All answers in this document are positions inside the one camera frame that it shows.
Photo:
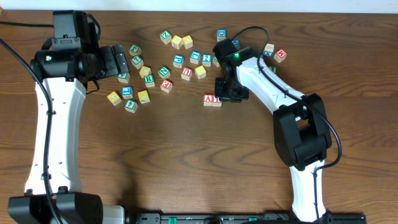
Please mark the green V block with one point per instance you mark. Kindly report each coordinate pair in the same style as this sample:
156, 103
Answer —
123, 77

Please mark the yellow block centre row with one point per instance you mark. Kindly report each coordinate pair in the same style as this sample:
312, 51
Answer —
200, 72

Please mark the red U block centre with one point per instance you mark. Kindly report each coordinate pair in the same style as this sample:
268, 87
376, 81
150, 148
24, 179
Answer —
186, 73

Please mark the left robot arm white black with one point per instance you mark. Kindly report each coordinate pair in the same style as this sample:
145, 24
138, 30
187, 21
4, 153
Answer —
62, 68

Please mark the red M block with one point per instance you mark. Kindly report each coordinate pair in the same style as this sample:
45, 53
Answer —
280, 55

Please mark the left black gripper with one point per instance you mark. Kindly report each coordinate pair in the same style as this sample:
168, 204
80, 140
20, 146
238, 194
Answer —
111, 68

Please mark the yellow block top right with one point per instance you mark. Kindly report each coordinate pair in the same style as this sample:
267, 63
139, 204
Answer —
187, 41

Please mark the blue X block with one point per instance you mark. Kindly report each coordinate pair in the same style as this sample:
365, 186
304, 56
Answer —
268, 50

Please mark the green Z block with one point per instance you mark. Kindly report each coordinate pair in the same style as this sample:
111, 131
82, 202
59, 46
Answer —
166, 37

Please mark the blue L block centre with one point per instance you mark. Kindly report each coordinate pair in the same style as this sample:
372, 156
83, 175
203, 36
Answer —
195, 57

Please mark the blue T block left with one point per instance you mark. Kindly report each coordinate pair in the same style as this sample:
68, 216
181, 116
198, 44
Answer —
127, 92

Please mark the yellow block top left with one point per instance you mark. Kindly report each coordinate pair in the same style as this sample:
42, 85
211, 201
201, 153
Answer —
177, 42

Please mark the green J block left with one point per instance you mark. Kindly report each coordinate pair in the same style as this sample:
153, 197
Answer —
135, 50

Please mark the blue 2 block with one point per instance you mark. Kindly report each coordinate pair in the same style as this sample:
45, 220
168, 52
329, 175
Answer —
206, 60

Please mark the green B block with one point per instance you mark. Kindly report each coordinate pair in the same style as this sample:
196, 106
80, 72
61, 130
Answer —
215, 61

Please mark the red E block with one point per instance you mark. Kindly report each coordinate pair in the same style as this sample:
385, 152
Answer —
166, 86

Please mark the green 4 block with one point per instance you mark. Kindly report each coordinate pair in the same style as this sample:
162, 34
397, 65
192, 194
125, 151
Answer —
131, 106

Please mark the yellow G block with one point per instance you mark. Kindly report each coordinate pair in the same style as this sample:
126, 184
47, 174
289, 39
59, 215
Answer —
114, 98

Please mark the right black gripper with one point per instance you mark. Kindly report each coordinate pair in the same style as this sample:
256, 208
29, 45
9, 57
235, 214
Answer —
223, 97

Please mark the yellow C block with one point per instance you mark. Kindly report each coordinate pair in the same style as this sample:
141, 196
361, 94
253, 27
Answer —
145, 71

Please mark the green j block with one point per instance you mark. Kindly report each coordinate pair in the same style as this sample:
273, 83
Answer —
273, 69
135, 50

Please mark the blue d block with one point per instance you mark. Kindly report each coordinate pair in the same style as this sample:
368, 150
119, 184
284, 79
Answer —
237, 44
221, 35

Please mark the green R block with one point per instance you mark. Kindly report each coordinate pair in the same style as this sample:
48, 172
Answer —
149, 81

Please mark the green 7 block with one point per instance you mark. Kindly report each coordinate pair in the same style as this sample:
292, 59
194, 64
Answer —
137, 62

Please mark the red A block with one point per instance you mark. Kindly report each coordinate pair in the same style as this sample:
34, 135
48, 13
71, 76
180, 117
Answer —
208, 99

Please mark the blue D block upper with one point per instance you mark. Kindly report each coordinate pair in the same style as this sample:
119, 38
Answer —
221, 35

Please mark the green J block right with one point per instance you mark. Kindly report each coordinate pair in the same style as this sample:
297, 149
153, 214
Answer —
273, 69

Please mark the blue P block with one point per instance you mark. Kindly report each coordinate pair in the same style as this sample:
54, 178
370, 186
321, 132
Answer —
178, 61

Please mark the red I block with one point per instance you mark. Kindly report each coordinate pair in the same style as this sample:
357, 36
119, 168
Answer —
216, 102

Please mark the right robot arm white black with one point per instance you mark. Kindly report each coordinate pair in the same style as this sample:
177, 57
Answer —
301, 137

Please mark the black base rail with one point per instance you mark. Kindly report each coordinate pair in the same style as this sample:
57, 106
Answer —
242, 218

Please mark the yellow K block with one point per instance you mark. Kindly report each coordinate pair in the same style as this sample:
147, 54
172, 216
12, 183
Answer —
143, 96

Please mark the green N block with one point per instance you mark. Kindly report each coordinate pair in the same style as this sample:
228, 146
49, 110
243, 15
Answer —
164, 72

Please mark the blue D block lower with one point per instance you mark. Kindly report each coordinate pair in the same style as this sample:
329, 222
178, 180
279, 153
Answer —
237, 44

